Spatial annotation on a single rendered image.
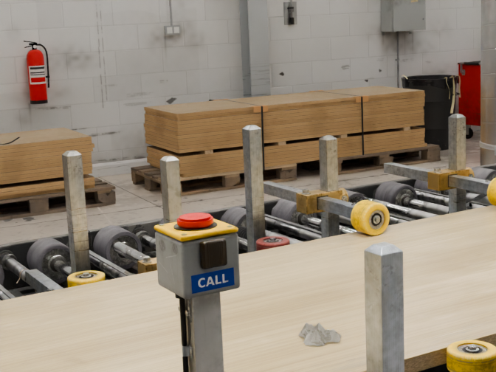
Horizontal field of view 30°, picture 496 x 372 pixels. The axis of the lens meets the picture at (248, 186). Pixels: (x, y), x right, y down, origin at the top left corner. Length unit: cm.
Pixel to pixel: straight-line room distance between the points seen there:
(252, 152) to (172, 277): 131
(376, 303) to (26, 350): 69
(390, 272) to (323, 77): 828
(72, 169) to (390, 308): 109
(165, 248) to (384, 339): 33
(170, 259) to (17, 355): 65
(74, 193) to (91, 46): 636
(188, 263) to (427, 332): 71
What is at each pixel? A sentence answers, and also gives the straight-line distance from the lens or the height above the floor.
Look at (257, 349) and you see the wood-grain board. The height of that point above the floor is 90.
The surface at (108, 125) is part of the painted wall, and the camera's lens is 853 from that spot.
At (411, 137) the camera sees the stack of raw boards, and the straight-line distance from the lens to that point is 847.
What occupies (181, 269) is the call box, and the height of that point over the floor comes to 119.
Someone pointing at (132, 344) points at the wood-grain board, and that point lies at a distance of 161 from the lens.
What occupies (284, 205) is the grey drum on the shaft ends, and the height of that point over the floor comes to 84.
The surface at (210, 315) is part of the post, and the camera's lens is 104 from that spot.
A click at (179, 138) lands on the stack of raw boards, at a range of 736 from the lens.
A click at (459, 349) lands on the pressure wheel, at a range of 154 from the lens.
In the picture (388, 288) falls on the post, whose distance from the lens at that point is 117.
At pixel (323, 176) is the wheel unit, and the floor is 101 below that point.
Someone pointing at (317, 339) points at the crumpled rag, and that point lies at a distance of 156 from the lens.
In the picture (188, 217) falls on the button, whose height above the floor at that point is 123.
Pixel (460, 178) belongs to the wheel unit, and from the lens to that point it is 265.
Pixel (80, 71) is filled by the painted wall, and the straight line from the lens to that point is 842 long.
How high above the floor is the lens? 145
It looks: 11 degrees down
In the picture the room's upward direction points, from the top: 3 degrees counter-clockwise
